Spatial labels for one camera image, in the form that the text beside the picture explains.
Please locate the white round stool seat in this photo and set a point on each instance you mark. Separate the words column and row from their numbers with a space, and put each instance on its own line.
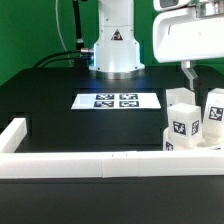
column 168, row 145

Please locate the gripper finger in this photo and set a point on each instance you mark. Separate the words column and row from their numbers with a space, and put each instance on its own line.
column 188, row 69

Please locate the white fiducial marker sheet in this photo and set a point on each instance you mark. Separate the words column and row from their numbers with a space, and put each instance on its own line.
column 116, row 101

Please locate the white U-shaped obstacle fence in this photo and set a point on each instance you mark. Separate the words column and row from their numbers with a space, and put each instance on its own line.
column 14, row 165

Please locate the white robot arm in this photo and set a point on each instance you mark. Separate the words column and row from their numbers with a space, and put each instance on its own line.
column 116, row 53

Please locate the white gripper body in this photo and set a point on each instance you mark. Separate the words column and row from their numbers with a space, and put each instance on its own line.
column 186, row 30

